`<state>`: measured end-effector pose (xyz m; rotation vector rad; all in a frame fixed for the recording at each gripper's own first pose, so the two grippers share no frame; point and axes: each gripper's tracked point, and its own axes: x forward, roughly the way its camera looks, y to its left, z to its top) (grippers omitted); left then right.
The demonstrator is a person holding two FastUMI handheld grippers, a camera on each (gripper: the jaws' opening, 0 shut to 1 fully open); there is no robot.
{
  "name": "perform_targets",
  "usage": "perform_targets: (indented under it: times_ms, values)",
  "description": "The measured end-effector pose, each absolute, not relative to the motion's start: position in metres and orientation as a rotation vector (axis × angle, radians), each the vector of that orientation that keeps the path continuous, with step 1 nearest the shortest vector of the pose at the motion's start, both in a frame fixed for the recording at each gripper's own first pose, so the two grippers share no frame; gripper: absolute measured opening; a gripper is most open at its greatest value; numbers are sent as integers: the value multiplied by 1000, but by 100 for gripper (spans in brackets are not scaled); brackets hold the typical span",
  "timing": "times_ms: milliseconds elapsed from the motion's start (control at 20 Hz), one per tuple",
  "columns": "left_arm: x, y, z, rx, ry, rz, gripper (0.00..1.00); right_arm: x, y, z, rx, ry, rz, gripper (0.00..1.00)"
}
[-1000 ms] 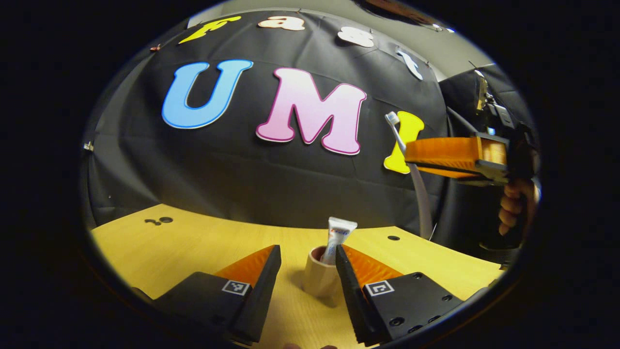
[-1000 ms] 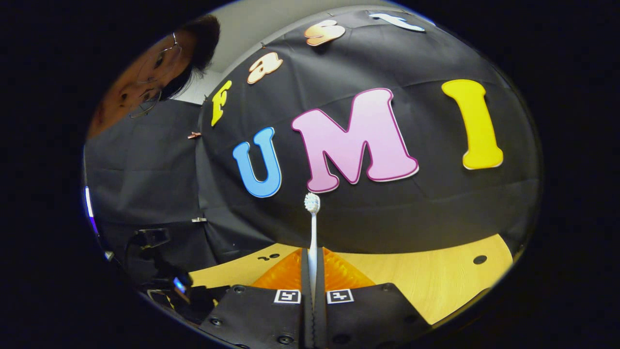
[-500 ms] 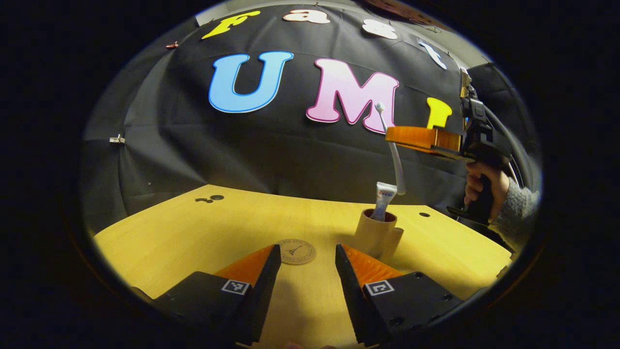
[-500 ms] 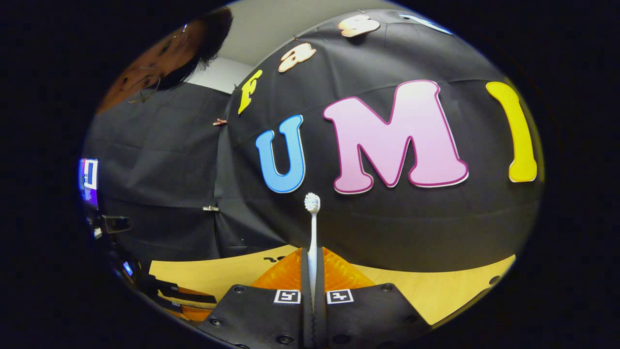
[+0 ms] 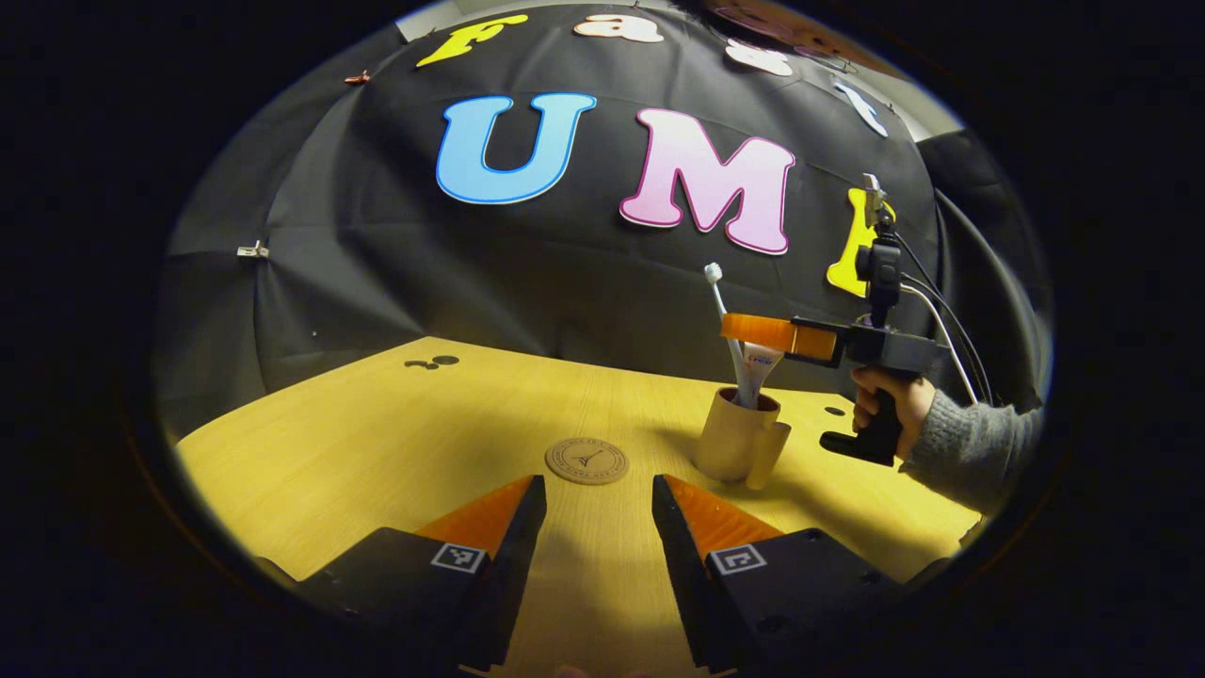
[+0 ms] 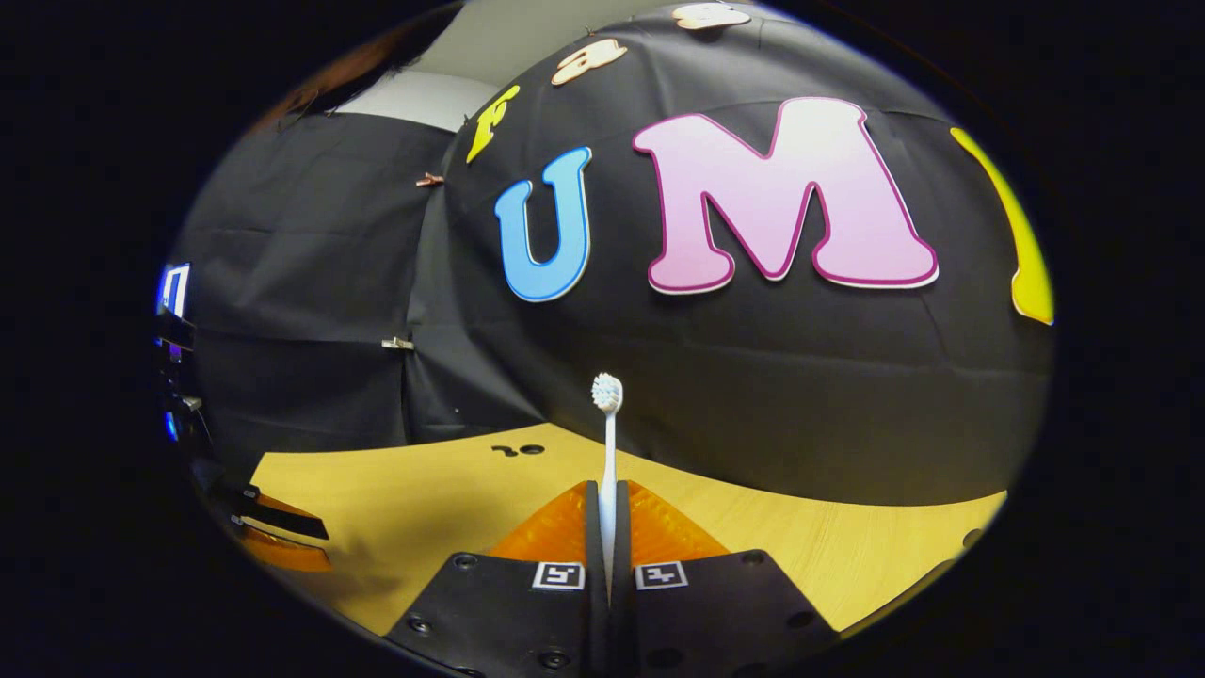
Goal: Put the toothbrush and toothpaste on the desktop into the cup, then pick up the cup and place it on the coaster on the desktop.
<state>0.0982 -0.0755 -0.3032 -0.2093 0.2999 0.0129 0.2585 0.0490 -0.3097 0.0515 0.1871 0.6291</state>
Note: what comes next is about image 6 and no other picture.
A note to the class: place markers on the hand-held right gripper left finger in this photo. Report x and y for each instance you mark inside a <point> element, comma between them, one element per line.
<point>527,612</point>

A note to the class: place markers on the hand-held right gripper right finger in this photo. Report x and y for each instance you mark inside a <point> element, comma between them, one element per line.
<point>715,612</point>

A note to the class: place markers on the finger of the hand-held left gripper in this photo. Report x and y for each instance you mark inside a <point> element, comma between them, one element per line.
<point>282,527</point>

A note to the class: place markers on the light blue toothbrush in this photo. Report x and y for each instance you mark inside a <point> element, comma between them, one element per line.
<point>608,443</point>

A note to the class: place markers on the wooden desktop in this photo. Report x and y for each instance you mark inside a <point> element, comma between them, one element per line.
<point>405,508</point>

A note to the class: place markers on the white cloth clip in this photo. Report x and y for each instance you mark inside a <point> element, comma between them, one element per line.
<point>397,344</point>

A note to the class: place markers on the blue lit screen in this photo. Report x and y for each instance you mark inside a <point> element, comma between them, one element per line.
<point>174,287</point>

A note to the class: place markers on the copper cloth clip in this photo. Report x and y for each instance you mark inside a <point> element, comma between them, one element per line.
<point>430,179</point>

